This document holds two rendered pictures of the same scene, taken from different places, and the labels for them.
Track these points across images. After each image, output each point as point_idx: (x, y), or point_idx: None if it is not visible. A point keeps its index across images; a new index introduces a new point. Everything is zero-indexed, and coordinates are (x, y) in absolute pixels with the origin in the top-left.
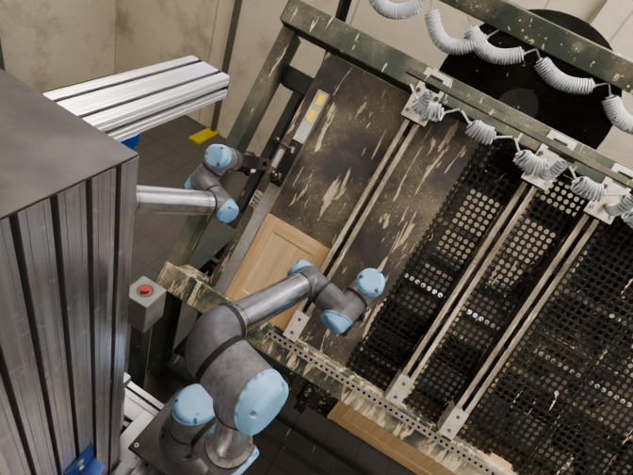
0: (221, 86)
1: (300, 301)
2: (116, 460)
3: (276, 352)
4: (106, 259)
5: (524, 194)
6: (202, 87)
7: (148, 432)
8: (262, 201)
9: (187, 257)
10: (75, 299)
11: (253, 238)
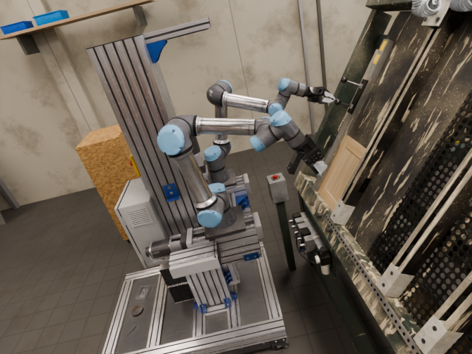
0: (204, 21)
1: (246, 130)
2: None
3: (326, 232)
4: (142, 75)
5: None
6: (191, 22)
7: None
8: (342, 126)
9: (312, 171)
10: (134, 86)
11: (335, 152)
